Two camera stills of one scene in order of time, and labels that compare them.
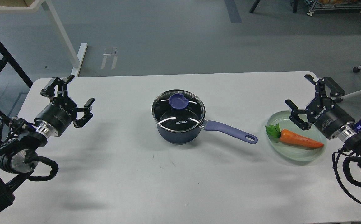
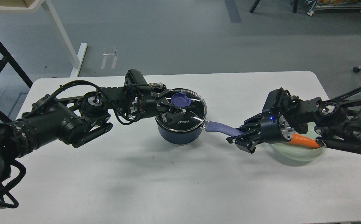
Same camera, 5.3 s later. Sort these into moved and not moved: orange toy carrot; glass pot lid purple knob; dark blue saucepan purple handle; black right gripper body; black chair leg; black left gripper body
Moved: black right gripper body; black left gripper body
Not moved: black chair leg; orange toy carrot; dark blue saucepan purple handle; glass pot lid purple knob
